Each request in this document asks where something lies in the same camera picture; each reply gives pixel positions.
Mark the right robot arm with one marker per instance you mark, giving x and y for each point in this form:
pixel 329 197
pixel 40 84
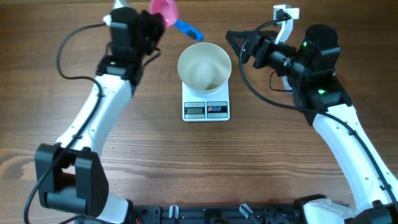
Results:
pixel 320 97

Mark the pink scoop blue handle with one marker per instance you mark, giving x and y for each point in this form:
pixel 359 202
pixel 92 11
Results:
pixel 170 12

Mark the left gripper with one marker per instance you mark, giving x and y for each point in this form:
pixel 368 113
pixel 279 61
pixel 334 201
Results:
pixel 147 19

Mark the white bowl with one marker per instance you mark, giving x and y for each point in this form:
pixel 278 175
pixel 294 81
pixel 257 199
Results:
pixel 204 67

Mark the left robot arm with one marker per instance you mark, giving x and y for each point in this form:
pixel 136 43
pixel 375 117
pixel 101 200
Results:
pixel 70 176

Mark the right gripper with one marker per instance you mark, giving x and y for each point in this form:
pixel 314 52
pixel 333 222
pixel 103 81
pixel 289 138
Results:
pixel 254 42

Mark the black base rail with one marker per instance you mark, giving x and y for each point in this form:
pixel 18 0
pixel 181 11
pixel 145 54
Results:
pixel 214 214

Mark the white digital kitchen scale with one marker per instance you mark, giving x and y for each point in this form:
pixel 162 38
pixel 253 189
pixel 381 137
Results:
pixel 205 107

